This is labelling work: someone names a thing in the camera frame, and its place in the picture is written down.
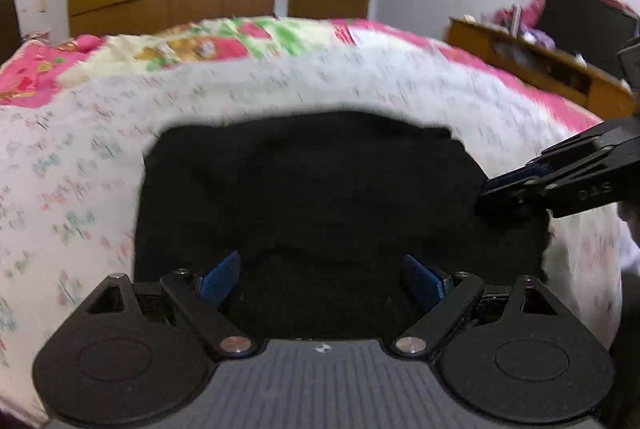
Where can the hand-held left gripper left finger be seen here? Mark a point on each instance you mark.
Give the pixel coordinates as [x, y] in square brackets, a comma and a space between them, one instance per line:
[222, 278]

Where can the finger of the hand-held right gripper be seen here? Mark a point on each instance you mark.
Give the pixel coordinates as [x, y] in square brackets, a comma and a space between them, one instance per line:
[520, 173]
[500, 204]

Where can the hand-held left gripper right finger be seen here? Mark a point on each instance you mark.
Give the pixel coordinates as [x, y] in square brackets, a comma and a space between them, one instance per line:
[422, 283]

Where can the black pants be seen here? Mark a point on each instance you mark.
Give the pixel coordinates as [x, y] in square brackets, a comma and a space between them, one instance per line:
[310, 189]

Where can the wooden desk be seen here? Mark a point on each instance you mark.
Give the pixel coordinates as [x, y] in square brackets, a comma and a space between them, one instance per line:
[605, 94]

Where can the purple cloth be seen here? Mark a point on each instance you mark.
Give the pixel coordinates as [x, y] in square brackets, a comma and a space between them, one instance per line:
[540, 40]

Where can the metal tube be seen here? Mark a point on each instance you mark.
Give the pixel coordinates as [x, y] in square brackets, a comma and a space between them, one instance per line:
[516, 20]

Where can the black television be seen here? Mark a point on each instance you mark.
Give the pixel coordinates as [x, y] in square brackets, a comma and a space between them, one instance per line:
[585, 29]

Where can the white floral bed sheet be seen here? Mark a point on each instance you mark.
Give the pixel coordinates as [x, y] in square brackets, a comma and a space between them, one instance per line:
[75, 189]

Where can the pink printed blanket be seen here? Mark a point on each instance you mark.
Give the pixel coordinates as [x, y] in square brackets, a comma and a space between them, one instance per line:
[30, 69]

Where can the dark wooden headboard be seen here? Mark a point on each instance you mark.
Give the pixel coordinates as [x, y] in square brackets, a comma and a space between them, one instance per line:
[7, 19]

